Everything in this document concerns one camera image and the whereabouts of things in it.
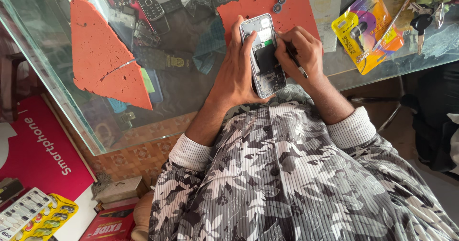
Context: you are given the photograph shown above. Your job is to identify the yellow blister card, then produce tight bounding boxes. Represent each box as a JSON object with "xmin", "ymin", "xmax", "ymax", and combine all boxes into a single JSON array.
[{"xmin": 14, "ymin": 193, "xmax": 80, "ymax": 241}]

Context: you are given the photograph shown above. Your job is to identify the person's grey floral shirt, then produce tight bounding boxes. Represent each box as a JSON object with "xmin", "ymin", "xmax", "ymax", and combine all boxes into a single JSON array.
[{"xmin": 148, "ymin": 84, "xmax": 459, "ymax": 241}]

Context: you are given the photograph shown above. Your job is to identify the black-headed key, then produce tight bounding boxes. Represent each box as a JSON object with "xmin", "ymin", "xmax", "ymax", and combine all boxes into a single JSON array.
[{"xmin": 410, "ymin": 14, "xmax": 434, "ymax": 55}]

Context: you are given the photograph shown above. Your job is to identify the red poster board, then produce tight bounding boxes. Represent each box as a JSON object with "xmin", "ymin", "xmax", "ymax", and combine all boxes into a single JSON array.
[{"xmin": 0, "ymin": 95, "xmax": 96, "ymax": 192}]

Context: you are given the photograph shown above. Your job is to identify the black cloth bundle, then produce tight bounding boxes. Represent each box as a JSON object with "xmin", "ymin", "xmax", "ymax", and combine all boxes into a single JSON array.
[{"xmin": 399, "ymin": 62, "xmax": 459, "ymax": 179}]

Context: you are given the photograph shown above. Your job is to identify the triangular orange foam mat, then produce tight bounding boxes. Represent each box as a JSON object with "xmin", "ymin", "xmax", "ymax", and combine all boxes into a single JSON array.
[{"xmin": 70, "ymin": 0, "xmax": 153, "ymax": 111}]

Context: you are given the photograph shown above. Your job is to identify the white blister card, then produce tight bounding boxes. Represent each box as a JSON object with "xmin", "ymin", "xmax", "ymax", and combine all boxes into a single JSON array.
[{"xmin": 0, "ymin": 187, "xmax": 55, "ymax": 240}]

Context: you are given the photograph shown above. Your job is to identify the metal stool frame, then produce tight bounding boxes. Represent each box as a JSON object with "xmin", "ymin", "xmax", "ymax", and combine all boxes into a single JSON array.
[{"xmin": 347, "ymin": 75, "xmax": 406, "ymax": 132}]

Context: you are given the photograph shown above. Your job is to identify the red cardboard box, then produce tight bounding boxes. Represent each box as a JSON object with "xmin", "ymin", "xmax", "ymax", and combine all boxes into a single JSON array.
[{"xmin": 79, "ymin": 203, "xmax": 137, "ymax": 241}]

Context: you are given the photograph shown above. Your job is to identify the person's right hand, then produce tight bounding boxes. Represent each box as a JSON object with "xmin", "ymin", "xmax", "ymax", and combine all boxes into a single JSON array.
[{"xmin": 274, "ymin": 26, "xmax": 325, "ymax": 87}]

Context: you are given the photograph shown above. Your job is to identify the brown cardboard box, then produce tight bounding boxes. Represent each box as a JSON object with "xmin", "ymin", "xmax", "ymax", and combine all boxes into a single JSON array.
[{"xmin": 95, "ymin": 176, "xmax": 145, "ymax": 204}]

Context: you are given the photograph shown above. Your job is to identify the black screwdriver with silver end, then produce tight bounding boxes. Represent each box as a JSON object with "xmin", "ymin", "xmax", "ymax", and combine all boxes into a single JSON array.
[{"xmin": 277, "ymin": 32, "xmax": 309, "ymax": 79}]

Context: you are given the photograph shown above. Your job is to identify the black booklet with gold emblem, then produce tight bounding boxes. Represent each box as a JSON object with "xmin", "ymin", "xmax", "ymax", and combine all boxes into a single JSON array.
[{"xmin": 136, "ymin": 47, "xmax": 195, "ymax": 72}]

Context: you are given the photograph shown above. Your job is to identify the bare phone circuit board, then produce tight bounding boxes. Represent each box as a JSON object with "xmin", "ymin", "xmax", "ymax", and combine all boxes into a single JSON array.
[{"xmin": 133, "ymin": 20, "xmax": 161, "ymax": 48}]

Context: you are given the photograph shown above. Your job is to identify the ragged orange foam mat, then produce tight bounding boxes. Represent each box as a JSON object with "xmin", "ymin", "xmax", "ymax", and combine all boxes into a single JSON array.
[{"xmin": 216, "ymin": 0, "xmax": 323, "ymax": 55}]

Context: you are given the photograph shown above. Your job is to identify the yellow earphone packet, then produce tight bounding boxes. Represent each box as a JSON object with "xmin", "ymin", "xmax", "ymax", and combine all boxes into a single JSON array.
[{"xmin": 331, "ymin": 0, "xmax": 405, "ymax": 76}]

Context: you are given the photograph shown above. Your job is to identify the silver key bunch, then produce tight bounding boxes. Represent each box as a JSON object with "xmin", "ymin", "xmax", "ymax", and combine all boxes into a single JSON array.
[{"xmin": 409, "ymin": 2, "xmax": 446, "ymax": 30}]

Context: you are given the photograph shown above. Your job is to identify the white printed paper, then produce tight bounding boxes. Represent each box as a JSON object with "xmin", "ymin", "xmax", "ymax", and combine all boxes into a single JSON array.
[{"xmin": 306, "ymin": 0, "xmax": 345, "ymax": 54}]

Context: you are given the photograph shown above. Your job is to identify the silver smartphone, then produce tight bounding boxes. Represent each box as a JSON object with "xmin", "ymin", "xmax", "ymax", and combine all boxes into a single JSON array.
[{"xmin": 239, "ymin": 13, "xmax": 288, "ymax": 99}]

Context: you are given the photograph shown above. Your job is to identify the blue phone cover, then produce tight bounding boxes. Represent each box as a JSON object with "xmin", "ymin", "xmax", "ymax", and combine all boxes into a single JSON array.
[{"xmin": 140, "ymin": 68, "xmax": 164, "ymax": 104}]

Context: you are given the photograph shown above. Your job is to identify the clear plastic wrap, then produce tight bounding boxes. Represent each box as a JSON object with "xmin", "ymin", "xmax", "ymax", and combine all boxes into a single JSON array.
[{"xmin": 422, "ymin": 23, "xmax": 459, "ymax": 59}]

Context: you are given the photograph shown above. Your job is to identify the long metal tweezers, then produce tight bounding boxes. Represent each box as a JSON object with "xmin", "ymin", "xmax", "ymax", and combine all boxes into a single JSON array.
[{"xmin": 372, "ymin": 0, "xmax": 421, "ymax": 52}]

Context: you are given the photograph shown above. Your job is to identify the black keypad phone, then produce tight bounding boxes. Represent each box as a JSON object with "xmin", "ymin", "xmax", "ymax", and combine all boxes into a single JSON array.
[{"xmin": 128, "ymin": 0, "xmax": 166, "ymax": 22}]

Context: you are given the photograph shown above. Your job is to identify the person's left hand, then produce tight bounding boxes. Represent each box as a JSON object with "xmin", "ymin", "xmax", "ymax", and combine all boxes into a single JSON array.
[{"xmin": 210, "ymin": 15, "xmax": 277, "ymax": 107}]

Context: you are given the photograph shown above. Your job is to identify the blue checkered cloth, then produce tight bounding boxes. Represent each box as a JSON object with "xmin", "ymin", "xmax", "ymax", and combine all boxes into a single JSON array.
[{"xmin": 192, "ymin": 17, "xmax": 227, "ymax": 75}]

